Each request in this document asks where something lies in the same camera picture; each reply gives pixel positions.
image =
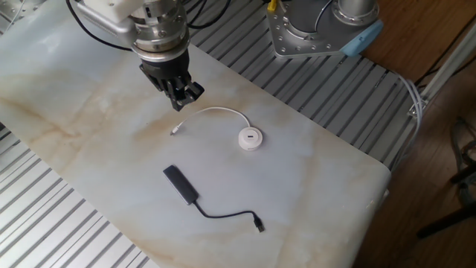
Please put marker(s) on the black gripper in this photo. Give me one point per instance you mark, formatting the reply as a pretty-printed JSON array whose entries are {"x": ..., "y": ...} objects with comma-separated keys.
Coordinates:
[{"x": 167, "y": 70}]

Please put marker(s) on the white round USB hub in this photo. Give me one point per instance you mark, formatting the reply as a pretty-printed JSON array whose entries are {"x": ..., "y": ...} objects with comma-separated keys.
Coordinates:
[{"x": 250, "y": 139}]

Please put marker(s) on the dark grey USB docking station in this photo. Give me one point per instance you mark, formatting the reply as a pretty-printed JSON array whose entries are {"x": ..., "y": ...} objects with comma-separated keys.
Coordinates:
[{"x": 180, "y": 184}]

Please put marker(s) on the silver grey UR5 robot arm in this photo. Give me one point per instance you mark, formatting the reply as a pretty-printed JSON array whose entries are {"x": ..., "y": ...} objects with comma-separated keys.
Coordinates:
[{"x": 357, "y": 7}]

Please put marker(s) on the yellow connector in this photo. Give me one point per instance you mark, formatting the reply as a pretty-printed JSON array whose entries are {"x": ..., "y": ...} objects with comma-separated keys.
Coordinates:
[{"x": 272, "y": 5}]

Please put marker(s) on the silver plate with screws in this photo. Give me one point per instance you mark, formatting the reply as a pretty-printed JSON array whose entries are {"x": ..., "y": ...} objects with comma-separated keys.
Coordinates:
[{"x": 33, "y": 5}]

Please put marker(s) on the black chair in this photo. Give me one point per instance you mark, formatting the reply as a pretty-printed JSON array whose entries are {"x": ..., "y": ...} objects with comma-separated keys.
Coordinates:
[{"x": 461, "y": 212}]

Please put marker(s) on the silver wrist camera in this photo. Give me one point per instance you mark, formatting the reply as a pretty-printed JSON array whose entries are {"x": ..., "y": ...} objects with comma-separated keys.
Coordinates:
[{"x": 115, "y": 31}]

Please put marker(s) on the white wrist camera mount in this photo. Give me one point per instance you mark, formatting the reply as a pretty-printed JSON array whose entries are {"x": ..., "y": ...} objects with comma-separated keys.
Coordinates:
[{"x": 111, "y": 7}]

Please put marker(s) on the aluminium frame post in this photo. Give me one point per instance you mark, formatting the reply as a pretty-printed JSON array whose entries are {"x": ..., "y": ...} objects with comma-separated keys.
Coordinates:
[{"x": 446, "y": 69}]

